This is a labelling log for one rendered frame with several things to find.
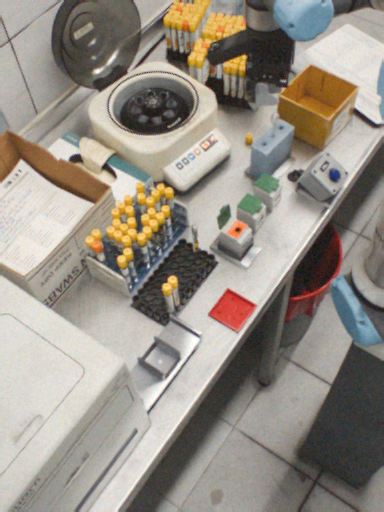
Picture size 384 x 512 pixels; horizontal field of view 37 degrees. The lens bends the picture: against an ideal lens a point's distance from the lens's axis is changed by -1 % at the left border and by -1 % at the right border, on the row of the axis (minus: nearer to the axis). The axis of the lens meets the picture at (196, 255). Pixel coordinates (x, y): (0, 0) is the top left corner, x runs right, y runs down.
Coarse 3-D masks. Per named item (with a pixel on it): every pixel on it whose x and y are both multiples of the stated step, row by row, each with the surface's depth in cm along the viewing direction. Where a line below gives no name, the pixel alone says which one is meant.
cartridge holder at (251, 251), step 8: (216, 240) 116; (216, 248) 115; (224, 248) 113; (248, 248) 113; (256, 248) 115; (224, 256) 115; (232, 256) 114; (240, 256) 112; (248, 256) 114; (256, 256) 114; (240, 264) 113; (248, 264) 113
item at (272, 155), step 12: (276, 132) 120; (288, 132) 120; (252, 144) 118; (264, 144) 118; (276, 144) 118; (288, 144) 123; (252, 156) 120; (264, 156) 117; (276, 156) 121; (288, 156) 127; (252, 168) 123; (264, 168) 120; (276, 168) 125; (288, 168) 127
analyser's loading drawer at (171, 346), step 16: (176, 320) 102; (160, 336) 103; (176, 336) 102; (192, 336) 102; (160, 352) 101; (176, 352) 98; (144, 368) 99; (160, 368) 99; (176, 368) 99; (144, 384) 98; (160, 384) 98; (144, 400) 96
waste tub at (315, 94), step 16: (304, 80) 133; (320, 80) 132; (336, 80) 129; (288, 96) 130; (304, 96) 138; (320, 96) 136; (336, 96) 132; (352, 96) 126; (288, 112) 128; (304, 112) 124; (320, 112) 135; (336, 112) 122; (352, 112) 132; (304, 128) 128; (320, 128) 125; (336, 128) 129; (320, 144) 128
